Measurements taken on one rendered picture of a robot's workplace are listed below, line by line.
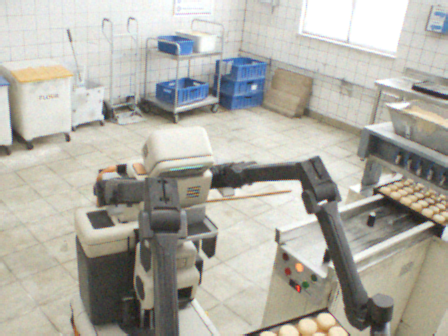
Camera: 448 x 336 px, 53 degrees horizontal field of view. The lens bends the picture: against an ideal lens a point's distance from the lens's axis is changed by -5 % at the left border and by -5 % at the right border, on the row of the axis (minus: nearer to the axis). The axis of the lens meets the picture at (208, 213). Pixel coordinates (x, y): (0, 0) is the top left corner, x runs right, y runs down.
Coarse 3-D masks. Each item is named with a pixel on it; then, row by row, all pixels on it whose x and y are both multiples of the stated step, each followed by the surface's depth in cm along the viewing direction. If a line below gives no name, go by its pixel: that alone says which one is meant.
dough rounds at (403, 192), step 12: (408, 180) 240; (384, 192) 227; (396, 192) 231; (408, 192) 228; (420, 192) 229; (432, 192) 230; (408, 204) 218; (420, 204) 217; (432, 204) 220; (444, 204) 219; (432, 216) 211; (444, 216) 208
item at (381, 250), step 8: (424, 224) 204; (432, 224) 205; (408, 232) 196; (416, 232) 197; (424, 232) 203; (432, 232) 209; (392, 240) 189; (400, 240) 191; (408, 240) 196; (416, 240) 201; (376, 248) 183; (384, 248) 185; (392, 248) 190; (400, 248) 195; (360, 256) 177; (368, 256) 179; (376, 256) 184; (384, 256) 189; (360, 264) 178; (368, 264) 183; (328, 272) 171; (328, 280) 171
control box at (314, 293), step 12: (288, 252) 187; (288, 264) 188; (300, 264) 182; (312, 264) 181; (288, 276) 190; (300, 276) 184; (324, 276) 174; (300, 288) 185; (312, 288) 180; (324, 288) 178; (312, 300) 181
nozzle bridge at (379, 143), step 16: (368, 128) 226; (384, 128) 229; (368, 144) 229; (384, 144) 230; (400, 144) 213; (416, 144) 213; (368, 160) 243; (384, 160) 227; (400, 160) 224; (416, 160) 217; (432, 160) 201; (368, 176) 245; (416, 176) 213
